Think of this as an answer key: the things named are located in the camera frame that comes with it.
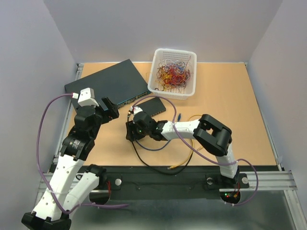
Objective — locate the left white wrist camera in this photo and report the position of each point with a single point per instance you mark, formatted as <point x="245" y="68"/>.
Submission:
<point x="85" y="97"/>

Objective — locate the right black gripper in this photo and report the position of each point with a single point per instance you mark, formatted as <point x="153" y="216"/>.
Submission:
<point x="131" y="126"/>

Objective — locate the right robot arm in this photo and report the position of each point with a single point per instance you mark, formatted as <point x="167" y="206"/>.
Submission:
<point x="212" y="135"/>

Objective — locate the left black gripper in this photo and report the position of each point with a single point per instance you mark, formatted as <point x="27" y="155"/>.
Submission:
<point x="112" y="113"/>

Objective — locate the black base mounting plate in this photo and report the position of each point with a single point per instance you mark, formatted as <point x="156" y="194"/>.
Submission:
<point x="143" y="183"/>

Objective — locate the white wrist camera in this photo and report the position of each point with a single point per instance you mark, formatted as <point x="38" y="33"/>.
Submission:
<point x="85" y="97"/>
<point x="134" y="110"/>

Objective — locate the large dark network switch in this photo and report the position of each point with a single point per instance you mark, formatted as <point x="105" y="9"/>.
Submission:
<point x="121" y="83"/>

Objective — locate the white plastic basket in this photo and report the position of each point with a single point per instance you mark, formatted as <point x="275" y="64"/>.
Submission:
<point x="173" y="73"/>

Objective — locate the aluminium frame rail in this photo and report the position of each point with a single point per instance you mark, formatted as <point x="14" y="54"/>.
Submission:
<point x="270" y="181"/>

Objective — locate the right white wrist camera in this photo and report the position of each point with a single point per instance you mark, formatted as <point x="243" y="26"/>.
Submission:
<point x="134" y="110"/>

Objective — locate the small black network switch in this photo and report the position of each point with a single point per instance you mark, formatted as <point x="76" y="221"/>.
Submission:
<point x="153" y="106"/>

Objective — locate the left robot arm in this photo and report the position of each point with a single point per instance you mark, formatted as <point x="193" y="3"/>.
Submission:
<point x="59" y="201"/>

